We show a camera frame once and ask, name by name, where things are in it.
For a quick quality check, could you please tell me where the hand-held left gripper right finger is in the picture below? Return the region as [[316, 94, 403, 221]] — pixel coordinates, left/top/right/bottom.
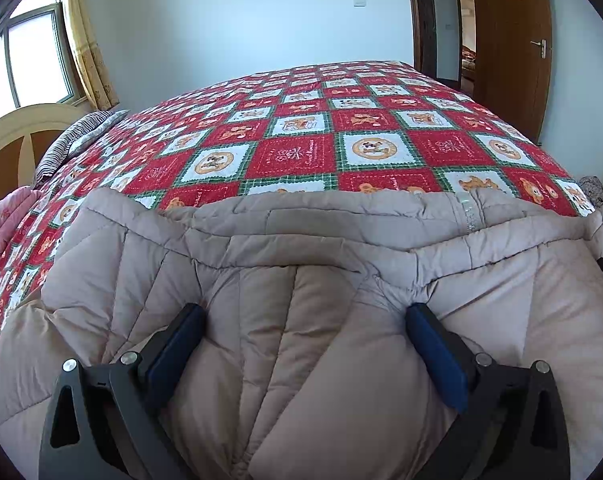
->
[[405, 302, 572, 480]]

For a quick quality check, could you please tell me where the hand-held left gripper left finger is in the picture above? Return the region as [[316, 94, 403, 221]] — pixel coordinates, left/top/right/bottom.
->
[[38, 302, 207, 480]]

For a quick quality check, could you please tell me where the beige quilted jacket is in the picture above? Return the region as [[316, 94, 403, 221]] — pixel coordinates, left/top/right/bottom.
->
[[0, 187, 603, 480]]

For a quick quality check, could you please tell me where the grey cloth bundle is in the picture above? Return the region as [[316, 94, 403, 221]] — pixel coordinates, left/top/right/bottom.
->
[[576, 175, 603, 208]]

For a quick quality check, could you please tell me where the pink folded blanket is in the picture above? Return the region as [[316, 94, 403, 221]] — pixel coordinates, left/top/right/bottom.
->
[[0, 187, 42, 281]]

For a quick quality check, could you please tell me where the brown wooden door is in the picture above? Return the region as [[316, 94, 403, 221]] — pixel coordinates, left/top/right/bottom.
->
[[469, 0, 553, 147]]

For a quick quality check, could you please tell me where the striped pillow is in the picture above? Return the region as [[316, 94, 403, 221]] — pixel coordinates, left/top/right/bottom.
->
[[34, 109, 131, 183]]

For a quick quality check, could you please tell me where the red checkered printed bedspread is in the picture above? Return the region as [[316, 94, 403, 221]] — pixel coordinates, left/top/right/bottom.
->
[[0, 60, 596, 376]]

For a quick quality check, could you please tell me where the cream wooden headboard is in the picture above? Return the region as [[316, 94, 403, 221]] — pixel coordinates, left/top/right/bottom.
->
[[0, 103, 90, 208]]

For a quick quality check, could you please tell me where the yellow floral curtain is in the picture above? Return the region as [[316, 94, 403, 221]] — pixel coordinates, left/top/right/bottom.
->
[[60, 0, 120, 111]]

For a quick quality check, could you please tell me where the window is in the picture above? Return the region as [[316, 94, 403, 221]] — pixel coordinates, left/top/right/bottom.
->
[[0, 0, 82, 131]]

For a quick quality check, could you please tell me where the brown door frame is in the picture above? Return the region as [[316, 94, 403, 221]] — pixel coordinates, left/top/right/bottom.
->
[[404, 0, 475, 86]]

